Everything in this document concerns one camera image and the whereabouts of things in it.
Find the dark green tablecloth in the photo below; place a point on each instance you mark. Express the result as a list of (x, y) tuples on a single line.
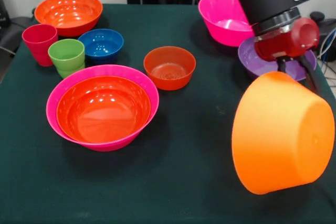
[(183, 182)]

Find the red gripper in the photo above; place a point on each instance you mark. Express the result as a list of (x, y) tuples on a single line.
[(288, 44)]

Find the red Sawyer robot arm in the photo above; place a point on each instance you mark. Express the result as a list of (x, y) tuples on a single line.
[(267, 1)]

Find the large orange bowl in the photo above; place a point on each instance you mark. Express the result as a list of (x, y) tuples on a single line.
[(281, 137)]

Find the large pink bowl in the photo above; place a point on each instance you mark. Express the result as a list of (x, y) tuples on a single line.
[(220, 19), (105, 70)]

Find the crimson cup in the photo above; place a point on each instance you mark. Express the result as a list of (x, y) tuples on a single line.
[(39, 43)]

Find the small red-orange bowl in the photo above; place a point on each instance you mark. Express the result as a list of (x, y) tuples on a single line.
[(169, 64)]

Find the small blue bowl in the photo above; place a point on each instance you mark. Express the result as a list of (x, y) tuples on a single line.
[(101, 44)]

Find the medium red-orange bowl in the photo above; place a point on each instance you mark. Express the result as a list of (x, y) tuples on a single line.
[(102, 113), (68, 14)]

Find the green cup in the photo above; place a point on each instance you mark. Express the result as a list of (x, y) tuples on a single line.
[(67, 56)]

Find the purple bowl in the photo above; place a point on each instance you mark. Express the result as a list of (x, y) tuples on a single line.
[(249, 61)]

